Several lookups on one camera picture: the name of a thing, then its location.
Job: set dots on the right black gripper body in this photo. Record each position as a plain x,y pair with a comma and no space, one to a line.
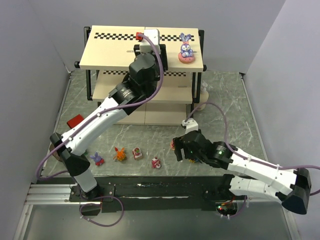
180,149

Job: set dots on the green and brown plush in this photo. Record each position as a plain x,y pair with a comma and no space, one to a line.
56,153

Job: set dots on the strawberry cake slice toy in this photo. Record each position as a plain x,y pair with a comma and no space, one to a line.
137,153

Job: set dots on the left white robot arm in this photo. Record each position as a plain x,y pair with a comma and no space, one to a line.
140,84

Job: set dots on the orange fox toy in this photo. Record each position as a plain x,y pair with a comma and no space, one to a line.
120,154

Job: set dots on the black dragon toy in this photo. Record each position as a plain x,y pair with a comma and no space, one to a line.
194,160

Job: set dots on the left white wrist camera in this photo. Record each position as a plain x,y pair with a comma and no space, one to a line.
149,37

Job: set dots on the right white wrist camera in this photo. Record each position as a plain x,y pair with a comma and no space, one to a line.
189,125

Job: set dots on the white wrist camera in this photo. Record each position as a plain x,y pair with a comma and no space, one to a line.
149,37
189,125

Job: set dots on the beige three-tier shelf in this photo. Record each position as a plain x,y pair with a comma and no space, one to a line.
106,57

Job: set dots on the purple bunny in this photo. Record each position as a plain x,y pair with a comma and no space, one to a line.
98,160
186,54

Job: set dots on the red cardboard box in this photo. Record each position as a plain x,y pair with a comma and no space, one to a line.
73,122

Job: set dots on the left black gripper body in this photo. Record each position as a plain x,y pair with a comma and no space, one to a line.
163,59

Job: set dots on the pink strawberry tart toy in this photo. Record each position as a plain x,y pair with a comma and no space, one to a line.
172,146

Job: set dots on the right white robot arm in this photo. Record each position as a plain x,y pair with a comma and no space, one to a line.
290,187

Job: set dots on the cream pump bottle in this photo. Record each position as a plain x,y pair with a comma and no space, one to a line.
204,94

